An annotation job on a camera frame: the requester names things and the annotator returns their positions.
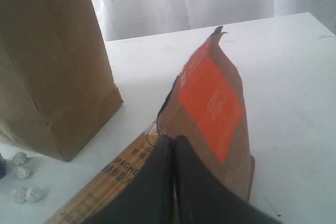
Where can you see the brown kraft pouch orange label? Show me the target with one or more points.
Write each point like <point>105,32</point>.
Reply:
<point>206,104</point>

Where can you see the spaghetti package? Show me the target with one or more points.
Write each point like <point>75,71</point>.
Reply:
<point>109,182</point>

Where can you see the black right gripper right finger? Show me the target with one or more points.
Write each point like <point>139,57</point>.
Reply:
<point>202,198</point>

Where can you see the white crumpled paper ball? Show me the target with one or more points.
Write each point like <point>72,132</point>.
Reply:
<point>19,159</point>
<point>34,194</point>
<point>22,172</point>
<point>18,195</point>

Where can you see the brown paper shopping bag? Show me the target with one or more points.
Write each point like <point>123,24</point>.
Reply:
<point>57,88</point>

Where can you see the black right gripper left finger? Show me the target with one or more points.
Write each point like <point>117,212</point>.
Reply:
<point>148,198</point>

